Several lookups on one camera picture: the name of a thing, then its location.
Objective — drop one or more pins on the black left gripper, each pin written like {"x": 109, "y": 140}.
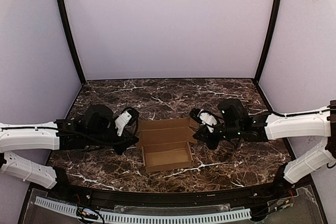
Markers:
{"x": 122, "y": 141}

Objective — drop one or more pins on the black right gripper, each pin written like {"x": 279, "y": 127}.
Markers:
{"x": 207, "y": 134}

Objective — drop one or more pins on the brown cardboard box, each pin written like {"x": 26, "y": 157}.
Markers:
{"x": 165, "y": 144}

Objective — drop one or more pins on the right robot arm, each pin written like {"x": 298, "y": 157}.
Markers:
{"x": 318, "y": 124}

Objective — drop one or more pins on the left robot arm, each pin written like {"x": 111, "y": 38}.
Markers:
{"x": 44, "y": 136}

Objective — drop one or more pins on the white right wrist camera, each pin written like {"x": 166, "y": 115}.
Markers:
{"x": 205, "y": 118}

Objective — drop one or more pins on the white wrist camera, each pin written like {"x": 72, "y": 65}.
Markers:
{"x": 205, "y": 118}
{"x": 127, "y": 117}

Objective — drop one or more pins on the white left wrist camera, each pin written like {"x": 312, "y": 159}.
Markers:
{"x": 127, "y": 117}

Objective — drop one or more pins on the black front table rail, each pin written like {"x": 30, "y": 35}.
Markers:
{"x": 253, "y": 197}

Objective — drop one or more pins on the white slotted cable duct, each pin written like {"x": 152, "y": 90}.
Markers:
{"x": 132, "y": 214}

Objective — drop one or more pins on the black left frame post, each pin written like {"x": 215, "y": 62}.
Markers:
{"x": 70, "y": 40}

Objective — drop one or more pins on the black frame post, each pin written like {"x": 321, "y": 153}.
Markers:
{"x": 268, "y": 39}
{"x": 70, "y": 40}

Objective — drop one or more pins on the black right frame post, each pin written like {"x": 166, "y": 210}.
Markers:
{"x": 268, "y": 39}

